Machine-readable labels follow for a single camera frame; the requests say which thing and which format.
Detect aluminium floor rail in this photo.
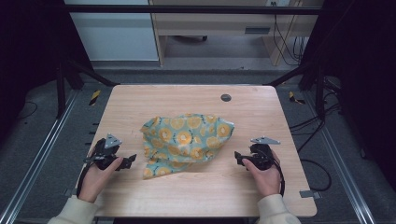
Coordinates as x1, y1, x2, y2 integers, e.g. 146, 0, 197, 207
0, 90, 80, 224
303, 91, 378, 224

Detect black floor cables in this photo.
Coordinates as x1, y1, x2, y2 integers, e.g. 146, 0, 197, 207
289, 90, 343, 192

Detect white cabinet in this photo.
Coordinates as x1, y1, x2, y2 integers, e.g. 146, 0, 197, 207
64, 0, 160, 62

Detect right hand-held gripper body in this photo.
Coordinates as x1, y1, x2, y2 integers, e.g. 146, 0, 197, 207
244, 135, 281, 172

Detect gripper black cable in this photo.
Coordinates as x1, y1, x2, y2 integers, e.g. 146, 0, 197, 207
268, 152, 286, 198
76, 158, 98, 200

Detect thin black floor cable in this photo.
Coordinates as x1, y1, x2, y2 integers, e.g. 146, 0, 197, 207
17, 101, 39, 121

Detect yellow black striped tape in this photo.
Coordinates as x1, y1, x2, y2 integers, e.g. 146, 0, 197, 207
288, 91, 307, 105
89, 89, 103, 107

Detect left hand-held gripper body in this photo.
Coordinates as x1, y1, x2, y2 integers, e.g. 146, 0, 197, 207
83, 133, 126, 172

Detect grey metal table bracket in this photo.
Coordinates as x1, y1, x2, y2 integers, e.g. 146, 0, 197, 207
299, 189, 322, 201

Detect black metal frame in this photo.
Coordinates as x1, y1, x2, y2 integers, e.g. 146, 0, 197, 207
55, 4, 327, 120

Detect person's right hand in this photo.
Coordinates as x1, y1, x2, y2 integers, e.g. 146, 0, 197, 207
241, 150, 283, 198

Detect teal cloth with orange print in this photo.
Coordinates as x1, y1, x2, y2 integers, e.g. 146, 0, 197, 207
139, 113, 235, 180

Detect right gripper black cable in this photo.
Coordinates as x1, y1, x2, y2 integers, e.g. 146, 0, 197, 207
268, 152, 286, 198

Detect person's left hand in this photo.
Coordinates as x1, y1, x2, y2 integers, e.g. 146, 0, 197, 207
78, 148, 124, 204

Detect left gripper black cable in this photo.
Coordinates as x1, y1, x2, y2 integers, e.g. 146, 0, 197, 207
76, 158, 98, 200

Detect black cables under desk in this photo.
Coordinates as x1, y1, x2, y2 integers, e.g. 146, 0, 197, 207
272, 1, 308, 66

